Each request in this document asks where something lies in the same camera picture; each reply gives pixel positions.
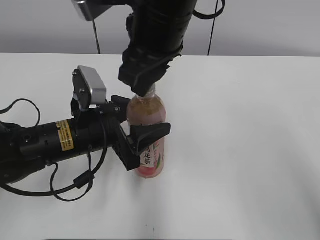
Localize black right camera cable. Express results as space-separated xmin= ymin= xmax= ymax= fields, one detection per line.
xmin=192 ymin=0 xmax=226 ymax=20

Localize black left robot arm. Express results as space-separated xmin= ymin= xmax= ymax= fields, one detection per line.
xmin=0 ymin=95 xmax=171 ymax=184

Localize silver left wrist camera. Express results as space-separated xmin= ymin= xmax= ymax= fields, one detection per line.
xmin=72 ymin=65 xmax=107 ymax=112

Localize peach oolong tea bottle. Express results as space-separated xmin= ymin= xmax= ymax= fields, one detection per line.
xmin=126 ymin=83 xmax=167 ymax=179

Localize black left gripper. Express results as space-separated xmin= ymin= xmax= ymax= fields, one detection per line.
xmin=99 ymin=95 xmax=171 ymax=171

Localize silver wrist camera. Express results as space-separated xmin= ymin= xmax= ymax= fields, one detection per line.
xmin=72 ymin=65 xmax=107 ymax=112
xmin=71 ymin=0 xmax=119 ymax=22

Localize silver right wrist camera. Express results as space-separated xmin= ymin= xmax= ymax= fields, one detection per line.
xmin=71 ymin=0 xmax=119 ymax=22

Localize black camera cable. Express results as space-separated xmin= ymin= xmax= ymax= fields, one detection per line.
xmin=0 ymin=98 xmax=109 ymax=202
xmin=192 ymin=0 xmax=226 ymax=20

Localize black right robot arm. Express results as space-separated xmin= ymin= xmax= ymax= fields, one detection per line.
xmin=118 ymin=0 xmax=197 ymax=97

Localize black left camera cable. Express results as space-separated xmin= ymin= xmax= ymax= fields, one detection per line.
xmin=0 ymin=98 xmax=109 ymax=202

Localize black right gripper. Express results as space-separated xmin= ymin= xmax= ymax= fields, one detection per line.
xmin=118 ymin=46 xmax=181 ymax=97

